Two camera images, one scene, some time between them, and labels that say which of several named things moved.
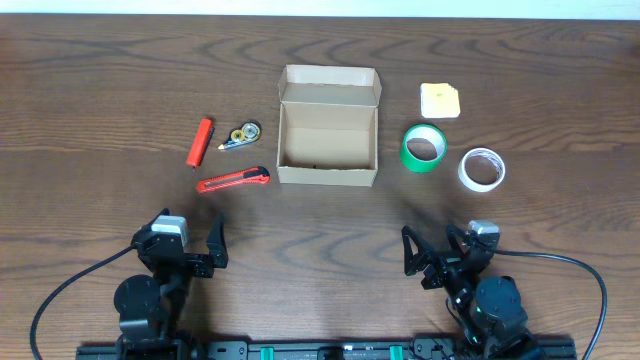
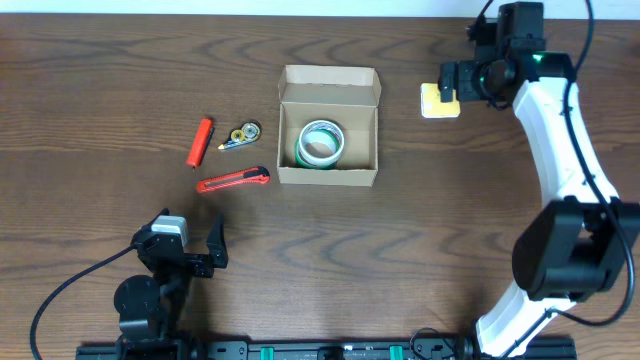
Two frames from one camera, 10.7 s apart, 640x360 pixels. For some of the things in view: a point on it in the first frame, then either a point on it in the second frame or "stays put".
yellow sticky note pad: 439,100 stays put
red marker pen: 201,143 stays put
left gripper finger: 164,211 stays put
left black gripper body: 195,265 stays put
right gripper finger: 417,251 -> 446,82
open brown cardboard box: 327,126 stays put
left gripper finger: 215,243 stays put
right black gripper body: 446,275 -> 474,80
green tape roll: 423,147 -> 306,165
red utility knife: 260,174 stays put
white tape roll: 481,169 -> 320,143
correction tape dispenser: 249,132 stays put
